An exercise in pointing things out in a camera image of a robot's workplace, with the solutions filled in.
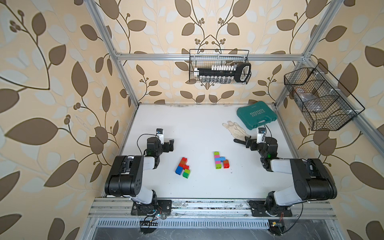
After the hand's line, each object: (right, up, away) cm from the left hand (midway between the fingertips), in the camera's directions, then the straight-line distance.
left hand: (163, 138), depth 94 cm
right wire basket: (+86, +19, -22) cm, 91 cm away
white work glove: (+49, +4, +9) cm, 50 cm away
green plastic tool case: (+65, +15, +14) cm, 68 cm away
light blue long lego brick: (+37, -12, -4) cm, 39 cm away
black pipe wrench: (+51, -1, -9) cm, 52 cm away
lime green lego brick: (+16, -18, -9) cm, 26 cm away
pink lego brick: (+34, -11, -3) cm, 36 cm away
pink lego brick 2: (+34, -14, -6) cm, 37 cm away
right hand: (+58, +1, 0) cm, 58 cm away
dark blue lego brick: (+11, -18, -9) cm, 23 cm away
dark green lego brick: (+15, -20, -10) cm, 27 cm away
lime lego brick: (+34, -9, -1) cm, 35 cm away
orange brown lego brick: (+13, -14, -6) cm, 20 cm away
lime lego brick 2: (+34, -16, -7) cm, 38 cm away
